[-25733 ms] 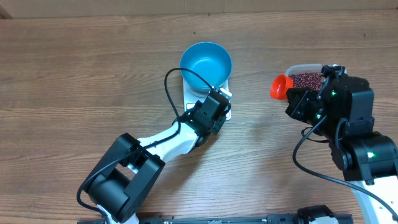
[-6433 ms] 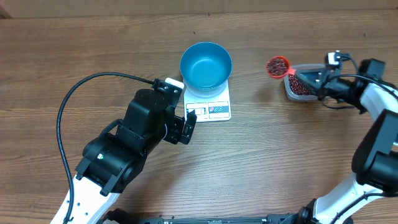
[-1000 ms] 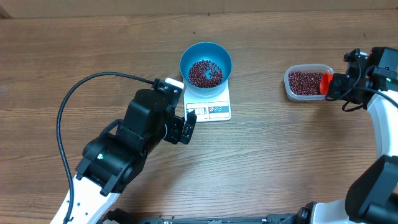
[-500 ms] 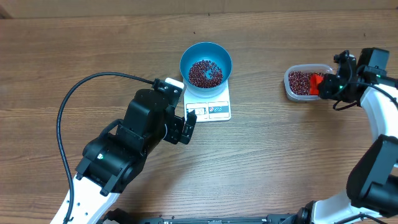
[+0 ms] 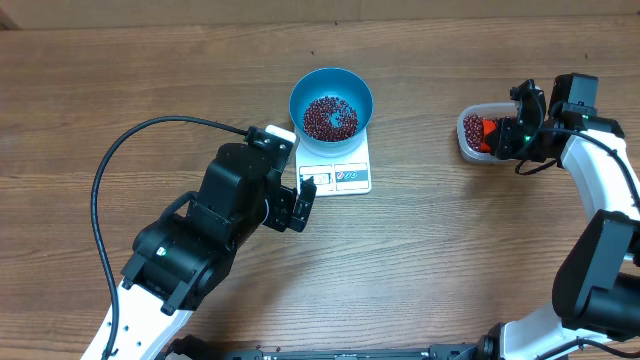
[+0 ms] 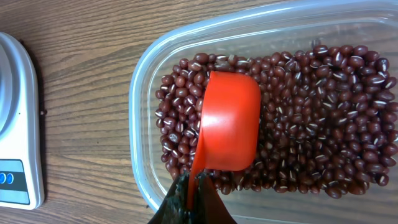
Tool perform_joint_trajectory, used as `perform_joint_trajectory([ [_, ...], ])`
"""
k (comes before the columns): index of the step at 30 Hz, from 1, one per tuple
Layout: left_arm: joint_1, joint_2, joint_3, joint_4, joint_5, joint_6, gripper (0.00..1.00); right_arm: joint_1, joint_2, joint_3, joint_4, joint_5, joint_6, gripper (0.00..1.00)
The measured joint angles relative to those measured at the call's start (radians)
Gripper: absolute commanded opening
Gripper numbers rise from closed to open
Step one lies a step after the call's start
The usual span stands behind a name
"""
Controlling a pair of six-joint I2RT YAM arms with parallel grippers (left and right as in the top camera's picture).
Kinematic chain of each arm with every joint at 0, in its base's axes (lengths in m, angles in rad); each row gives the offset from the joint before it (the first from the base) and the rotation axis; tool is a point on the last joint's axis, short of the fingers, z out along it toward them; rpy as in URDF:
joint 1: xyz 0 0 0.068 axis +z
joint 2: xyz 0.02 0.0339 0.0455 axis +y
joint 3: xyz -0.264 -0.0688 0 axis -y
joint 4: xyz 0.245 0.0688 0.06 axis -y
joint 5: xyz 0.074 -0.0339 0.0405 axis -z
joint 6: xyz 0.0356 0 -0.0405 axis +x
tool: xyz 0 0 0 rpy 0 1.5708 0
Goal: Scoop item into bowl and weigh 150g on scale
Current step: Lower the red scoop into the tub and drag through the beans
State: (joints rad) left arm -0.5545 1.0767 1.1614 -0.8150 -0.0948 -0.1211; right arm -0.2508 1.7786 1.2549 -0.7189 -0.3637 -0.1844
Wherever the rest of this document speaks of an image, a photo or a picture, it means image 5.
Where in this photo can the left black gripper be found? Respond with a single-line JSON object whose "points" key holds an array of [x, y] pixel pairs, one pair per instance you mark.
{"points": [[283, 201]]}

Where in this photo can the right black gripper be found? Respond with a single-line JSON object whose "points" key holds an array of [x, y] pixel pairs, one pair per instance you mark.
{"points": [[513, 136]]}

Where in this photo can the orange measuring scoop blue handle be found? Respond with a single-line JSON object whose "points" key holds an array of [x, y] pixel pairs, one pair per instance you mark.
{"points": [[489, 126]]}

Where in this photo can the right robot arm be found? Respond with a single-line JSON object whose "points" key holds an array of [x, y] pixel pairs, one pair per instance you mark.
{"points": [[593, 303]]}

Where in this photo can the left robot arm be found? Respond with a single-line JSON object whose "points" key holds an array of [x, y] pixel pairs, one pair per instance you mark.
{"points": [[181, 257]]}

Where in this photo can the white kitchen scale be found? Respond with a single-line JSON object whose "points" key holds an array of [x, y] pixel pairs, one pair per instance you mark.
{"points": [[337, 168]]}

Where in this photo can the red beans in bowl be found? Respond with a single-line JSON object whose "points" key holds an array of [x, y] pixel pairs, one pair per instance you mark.
{"points": [[330, 119]]}

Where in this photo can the blue bowl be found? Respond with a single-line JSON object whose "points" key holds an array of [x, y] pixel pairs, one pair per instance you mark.
{"points": [[338, 82]]}

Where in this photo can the clear plastic container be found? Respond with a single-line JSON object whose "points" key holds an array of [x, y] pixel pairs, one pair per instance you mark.
{"points": [[489, 110]]}

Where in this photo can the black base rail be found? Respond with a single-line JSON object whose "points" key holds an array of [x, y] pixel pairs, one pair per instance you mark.
{"points": [[192, 348]]}

